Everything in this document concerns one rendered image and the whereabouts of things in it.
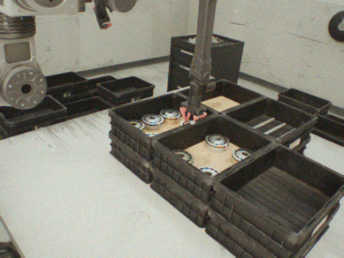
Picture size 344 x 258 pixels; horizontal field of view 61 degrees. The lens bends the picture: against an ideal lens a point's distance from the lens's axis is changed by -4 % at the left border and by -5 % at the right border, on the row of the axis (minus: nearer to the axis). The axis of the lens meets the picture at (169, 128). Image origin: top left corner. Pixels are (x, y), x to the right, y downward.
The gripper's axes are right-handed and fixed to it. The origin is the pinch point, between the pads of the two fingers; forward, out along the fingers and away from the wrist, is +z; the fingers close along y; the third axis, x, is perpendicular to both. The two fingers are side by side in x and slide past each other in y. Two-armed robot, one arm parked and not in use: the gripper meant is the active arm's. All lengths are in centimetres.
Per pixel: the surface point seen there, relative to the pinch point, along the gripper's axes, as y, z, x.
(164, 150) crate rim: -15.7, -5.2, 30.9
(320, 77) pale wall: 55, 46, -317
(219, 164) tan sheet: -25.1, 4.0, 9.5
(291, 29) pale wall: 113, -5, -316
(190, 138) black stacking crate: -9.3, -0.1, 10.2
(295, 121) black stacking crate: -28, 0, -48
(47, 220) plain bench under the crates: -1, 17, 70
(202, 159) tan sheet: -18.9, 4.0, 12.5
